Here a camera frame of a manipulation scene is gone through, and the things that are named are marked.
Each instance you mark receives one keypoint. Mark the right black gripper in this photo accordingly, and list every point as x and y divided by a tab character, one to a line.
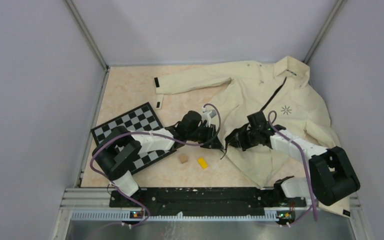
238	140

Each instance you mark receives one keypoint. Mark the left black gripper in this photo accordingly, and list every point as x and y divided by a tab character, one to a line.
210	131

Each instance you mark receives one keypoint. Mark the cream zip-up jacket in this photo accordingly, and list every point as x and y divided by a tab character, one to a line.
253	86

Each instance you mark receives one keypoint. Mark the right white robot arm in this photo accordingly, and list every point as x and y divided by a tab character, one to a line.
330	176

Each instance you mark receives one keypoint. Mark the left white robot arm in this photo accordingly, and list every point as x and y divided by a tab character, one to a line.
122	147

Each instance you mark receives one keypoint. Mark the yellow rectangular block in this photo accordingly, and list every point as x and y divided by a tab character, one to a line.
203	164

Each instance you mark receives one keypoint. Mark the small wooden letter cube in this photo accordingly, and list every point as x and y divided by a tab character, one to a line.
183	158

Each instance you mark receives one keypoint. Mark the black white checkerboard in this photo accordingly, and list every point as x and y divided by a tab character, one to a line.
139	119

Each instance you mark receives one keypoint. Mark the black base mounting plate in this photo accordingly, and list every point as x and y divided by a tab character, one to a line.
206	201

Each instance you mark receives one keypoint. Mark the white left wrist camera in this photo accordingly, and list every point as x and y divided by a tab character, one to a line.
207	115

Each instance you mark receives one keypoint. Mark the grey slotted cable duct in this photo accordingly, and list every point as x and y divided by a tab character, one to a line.
127	216

